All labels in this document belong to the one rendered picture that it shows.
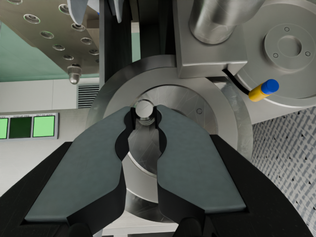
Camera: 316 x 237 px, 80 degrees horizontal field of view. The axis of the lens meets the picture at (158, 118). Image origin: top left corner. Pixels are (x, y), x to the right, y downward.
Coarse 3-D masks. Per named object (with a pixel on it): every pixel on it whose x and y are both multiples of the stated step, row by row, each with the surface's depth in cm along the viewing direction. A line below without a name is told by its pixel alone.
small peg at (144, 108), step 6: (138, 102) 12; (144, 102) 12; (150, 102) 12; (138, 108) 12; (144, 108) 12; (150, 108) 12; (138, 114) 12; (144, 114) 12; (150, 114) 12; (138, 120) 14; (144, 120) 12; (150, 120) 13
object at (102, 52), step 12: (108, 12) 21; (108, 24) 21; (120, 24) 30; (108, 36) 21; (120, 36) 29; (108, 48) 20; (120, 48) 28; (108, 60) 20; (120, 60) 28; (108, 72) 20
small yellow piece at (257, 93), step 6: (228, 72) 15; (234, 78) 14; (240, 84) 14; (264, 84) 12; (270, 84) 11; (276, 84) 11; (246, 90) 14; (252, 90) 13; (258, 90) 12; (264, 90) 12; (270, 90) 11; (276, 90) 11; (252, 96) 13; (258, 96) 12; (264, 96) 12
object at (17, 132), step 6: (12, 120) 49; (18, 120) 49; (24, 120) 49; (30, 120) 49; (12, 126) 49; (18, 126) 49; (24, 126) 49; (12, 132) 49; (18, 132) 49; (24, 132) 49
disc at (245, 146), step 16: (128, 64) 18; (144, 64) 18; (160, 64) 18; (176, 64) 18; (112, 80) 17; (224, 80) 17; (96, 96) 17; (240, 96) 17; (96, 112) 17; (240, 112) 17; (240, 128) 17; (240, 144) 16; (128, 192) 16; (128, 208) 16; (144, 208) 16
